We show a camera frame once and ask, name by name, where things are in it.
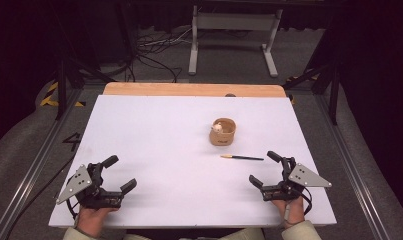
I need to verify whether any black tripod stand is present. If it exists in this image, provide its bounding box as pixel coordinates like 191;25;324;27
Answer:
282;19;342;126
54;0;117;122

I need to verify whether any person's left hand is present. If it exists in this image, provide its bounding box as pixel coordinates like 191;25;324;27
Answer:
76;205;119;239

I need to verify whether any brown round cup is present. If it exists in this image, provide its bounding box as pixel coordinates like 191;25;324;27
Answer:
208;117;237;147

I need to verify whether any black floor cable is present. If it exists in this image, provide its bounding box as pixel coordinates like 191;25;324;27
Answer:
3;155;77;240

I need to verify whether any person's right hand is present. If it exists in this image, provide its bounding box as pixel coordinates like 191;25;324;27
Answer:
271;195;306;230

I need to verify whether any aluminium floor rail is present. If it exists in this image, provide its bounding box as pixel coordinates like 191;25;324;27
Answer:
0;87;85;240
313;93;395;240

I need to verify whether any yellow black floor tape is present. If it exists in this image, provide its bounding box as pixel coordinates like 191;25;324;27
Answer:
39;81;87;108

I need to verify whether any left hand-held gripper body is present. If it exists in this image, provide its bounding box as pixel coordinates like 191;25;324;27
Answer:
55;162;125;211

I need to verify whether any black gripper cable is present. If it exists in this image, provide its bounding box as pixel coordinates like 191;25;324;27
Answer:
65;194;82;221
300;185;314;216

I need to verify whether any black brush with tan tip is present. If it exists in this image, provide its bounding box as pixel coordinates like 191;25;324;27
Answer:
220;154;265;162

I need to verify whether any bundle of floor cables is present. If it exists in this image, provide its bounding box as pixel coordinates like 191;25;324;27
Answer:
127;25;194;84

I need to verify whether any grey metal stand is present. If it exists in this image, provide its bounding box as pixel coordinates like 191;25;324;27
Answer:
188;4;284;78

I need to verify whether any white board sheet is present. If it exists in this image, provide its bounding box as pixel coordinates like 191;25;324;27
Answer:
48;94;338;230

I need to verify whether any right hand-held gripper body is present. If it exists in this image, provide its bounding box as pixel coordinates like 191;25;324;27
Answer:
260;156;333;202

